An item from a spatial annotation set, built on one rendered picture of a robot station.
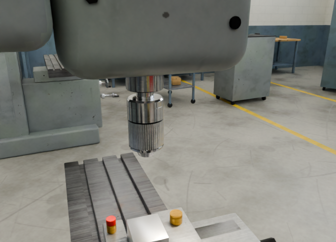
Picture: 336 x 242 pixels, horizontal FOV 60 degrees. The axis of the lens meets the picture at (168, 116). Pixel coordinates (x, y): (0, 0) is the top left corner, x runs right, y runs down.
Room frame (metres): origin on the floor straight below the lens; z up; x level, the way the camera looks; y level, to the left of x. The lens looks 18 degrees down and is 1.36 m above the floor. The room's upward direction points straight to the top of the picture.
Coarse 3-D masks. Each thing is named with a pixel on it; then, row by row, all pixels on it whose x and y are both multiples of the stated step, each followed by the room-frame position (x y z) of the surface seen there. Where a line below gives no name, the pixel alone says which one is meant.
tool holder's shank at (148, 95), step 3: (138, 93) 0.35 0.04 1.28; (141, 93) 0.35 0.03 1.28; (144, 93) 0.35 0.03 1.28; (147, 93) 0.35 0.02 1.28; (150, 93) 0.35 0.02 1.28; (153, 93) 0.36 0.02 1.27; (138, 96) 0.35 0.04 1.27; (141, 96) 0.35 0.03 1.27; (144, 96) 0.35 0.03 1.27; (147, 96) 0.35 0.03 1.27; (150, 96) 0.35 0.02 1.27; (153, 96) 0.36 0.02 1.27
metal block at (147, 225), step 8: (144, 216) 0.40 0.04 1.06; (152, 216) 0.40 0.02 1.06; (128, 224) 0.38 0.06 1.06; (136, 224) 0.38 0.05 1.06; (144, 224) 0.38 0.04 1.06; (152, 224) 0.38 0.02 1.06; (160, 224) 0.38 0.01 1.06; (128, 232) 0.37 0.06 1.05; (136, 232) 0.36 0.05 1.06; (144, 232) 0.36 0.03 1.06; (152, 232) 0.36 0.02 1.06; (160, 232) 0.36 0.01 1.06; (128, 240) 0.38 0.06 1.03; (136, 240) 0.34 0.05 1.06; (144, 240) 0.34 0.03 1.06; (152, 240) 0.34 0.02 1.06; (160, 240) 0.34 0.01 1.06; (168, 240) 0.35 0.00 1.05
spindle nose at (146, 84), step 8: (128, 80) 0.34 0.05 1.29; (136, 80) 0.34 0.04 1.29; (144, 80) 0.34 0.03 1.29; (152, 80) 0.34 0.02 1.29; (160, 80) 0.35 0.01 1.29; (128, 88) 0.34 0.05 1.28; (136, 88) 0.34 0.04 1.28; (144, 88) 0.34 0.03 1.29; (152, 88) 0.34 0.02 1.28; (160, 88) 0.35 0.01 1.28
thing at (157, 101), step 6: (132, 96) 0.36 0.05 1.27; (156, 96) 0.36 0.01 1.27; (132, 102) 0.34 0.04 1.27; (138, 102) 0.34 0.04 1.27; (144, 102) 0.34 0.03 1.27; (150, 102) 0.34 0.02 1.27; (156, 102) 0.34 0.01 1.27; (162, 102) 0.35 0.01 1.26; (138, 108) 0.34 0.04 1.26; (144, 108) 0.34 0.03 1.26; (150, 108) 0.34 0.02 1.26
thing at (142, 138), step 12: (132, 108) 0.34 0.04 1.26; (156, 108) 0.34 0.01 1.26; (132, 120) 0.34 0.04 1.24; (144, 120) 0.34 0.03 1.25; (156, 120) 0.34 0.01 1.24; (132, 132) 0.34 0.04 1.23; (144, 132) 0.34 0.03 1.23; (156, 132) 0.34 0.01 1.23; (132, 144) 0.34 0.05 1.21; (144, 144) 0.34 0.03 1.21; (156, 144) 0.34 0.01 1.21
